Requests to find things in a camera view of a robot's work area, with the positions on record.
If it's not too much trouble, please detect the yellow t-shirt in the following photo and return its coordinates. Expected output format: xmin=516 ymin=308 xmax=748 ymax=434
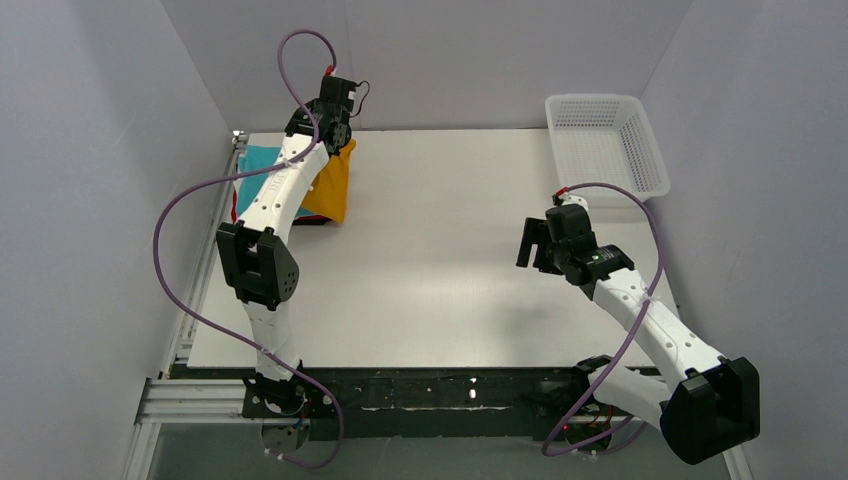
xmin=301 ymin=139 xmax=357 ymax=224

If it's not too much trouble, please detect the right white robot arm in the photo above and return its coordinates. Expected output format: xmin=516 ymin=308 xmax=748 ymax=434
xmin=516 ymin=201 xmax=761 ymax=465

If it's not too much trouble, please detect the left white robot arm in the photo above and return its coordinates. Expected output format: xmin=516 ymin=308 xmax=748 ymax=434
xmin=216 ymin=75 xmax=358 ymax=411

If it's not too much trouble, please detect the blue folded t-shirt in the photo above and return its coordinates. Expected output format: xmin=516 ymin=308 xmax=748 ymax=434
xmin=233 ymin=145 xmax=280 ymax=216

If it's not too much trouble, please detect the white plastic basket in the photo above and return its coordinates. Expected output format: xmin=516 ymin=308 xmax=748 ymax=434
xmin=545 ymin=94 xmax=671 ymax=201

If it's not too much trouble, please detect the red folded t-shirt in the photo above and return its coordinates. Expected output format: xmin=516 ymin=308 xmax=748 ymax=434
xmin=230 ymin=192 xmax=330 ymax=225

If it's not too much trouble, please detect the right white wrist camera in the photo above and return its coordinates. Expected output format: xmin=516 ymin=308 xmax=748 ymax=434
xmin=552 ymin=187 xmax=589 ymax=212

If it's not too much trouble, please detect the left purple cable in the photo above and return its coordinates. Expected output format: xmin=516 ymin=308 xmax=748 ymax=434
xmin=152 ymin=28 xmax=345 ymax=472

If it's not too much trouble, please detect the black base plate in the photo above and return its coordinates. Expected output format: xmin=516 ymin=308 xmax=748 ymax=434
xmin=242 ymin=367 xmax=589 ymax=441

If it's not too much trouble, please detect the aluminium frame rail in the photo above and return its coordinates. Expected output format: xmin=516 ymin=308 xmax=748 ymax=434
xmin=120 ymin=130 xmax=248 ymax=479

